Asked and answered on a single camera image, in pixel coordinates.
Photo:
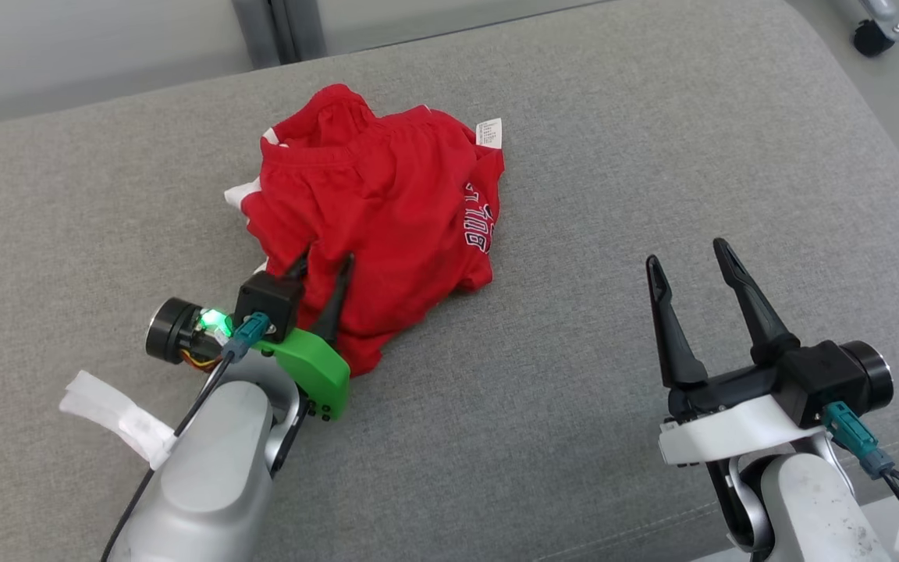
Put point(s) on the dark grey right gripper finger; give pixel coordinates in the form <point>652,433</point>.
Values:
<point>676,343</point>
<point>754,312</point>

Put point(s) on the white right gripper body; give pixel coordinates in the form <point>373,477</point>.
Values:
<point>730,429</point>

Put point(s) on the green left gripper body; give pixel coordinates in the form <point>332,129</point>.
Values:
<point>317,375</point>

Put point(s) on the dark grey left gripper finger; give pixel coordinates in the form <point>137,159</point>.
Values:
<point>299,268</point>
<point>336,308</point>

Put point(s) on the red jersey with white sleeves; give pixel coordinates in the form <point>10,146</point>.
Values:
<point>449,257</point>

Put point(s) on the white tape tag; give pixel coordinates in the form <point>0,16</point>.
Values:
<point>114,414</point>

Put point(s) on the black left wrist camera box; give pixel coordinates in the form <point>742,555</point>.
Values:
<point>268,300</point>

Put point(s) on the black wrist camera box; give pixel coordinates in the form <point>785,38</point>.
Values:
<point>816,382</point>
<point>268,300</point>

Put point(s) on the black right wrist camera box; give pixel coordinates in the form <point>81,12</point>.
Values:
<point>816,382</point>

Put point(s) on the grey metal partition post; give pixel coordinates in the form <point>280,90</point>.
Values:
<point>278,27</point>

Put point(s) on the caster wheel with grey bracket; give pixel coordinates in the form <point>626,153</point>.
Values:
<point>875,35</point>

